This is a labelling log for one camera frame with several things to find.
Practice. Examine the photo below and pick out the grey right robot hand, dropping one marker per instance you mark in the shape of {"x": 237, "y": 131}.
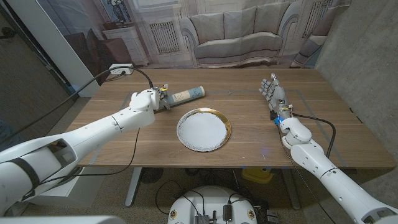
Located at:
{"x": 278, "y": 96}

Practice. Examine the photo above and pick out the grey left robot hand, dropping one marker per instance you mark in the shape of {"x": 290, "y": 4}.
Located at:
{"x": 163, "y": 95}

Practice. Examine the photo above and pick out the map tube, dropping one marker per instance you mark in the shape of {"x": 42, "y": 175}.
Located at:
{"x": 186, "y": 96}

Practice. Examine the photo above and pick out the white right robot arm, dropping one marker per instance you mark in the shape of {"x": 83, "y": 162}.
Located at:
{"x": 335, "y": 180}

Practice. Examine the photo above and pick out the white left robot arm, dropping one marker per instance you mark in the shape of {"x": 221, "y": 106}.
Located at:
{"x": 93, "y": 133}

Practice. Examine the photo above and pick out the gold rimmed paper plate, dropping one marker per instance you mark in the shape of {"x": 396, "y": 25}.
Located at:
{"x": 202, "y": 130}

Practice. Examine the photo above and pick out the grey tape outline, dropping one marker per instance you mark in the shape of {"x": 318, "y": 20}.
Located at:
{"x": 248, "y": 91}

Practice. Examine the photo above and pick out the white power strip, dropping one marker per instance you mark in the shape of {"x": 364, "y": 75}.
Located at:
{"x": 119, "y": 68}

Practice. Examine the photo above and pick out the black round floor fan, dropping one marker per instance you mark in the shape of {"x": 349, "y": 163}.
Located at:
{"x": 150, "y": 175}

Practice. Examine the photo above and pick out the yellow object under table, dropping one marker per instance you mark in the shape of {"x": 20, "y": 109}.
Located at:
{"x": 256, "y": 175}

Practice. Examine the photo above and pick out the printed living room backdrop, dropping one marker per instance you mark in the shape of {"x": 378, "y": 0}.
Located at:
{"x": 233, "y": 25}

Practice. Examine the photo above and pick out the grey table leg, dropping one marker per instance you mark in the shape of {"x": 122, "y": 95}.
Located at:
{"x": 290, "y": 189}

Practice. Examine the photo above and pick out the white table leg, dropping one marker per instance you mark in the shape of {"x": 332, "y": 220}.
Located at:
{"x": 133, "y": 186}

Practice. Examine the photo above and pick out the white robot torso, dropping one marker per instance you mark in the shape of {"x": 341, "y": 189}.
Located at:
{"x": 211, "y": 199}

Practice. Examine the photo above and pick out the black power adapter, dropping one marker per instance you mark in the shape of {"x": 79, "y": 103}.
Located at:
{"x": 227, "y": 213}

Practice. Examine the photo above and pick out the grey finned device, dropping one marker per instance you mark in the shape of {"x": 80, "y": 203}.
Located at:
{"x": 202, "y": 219}

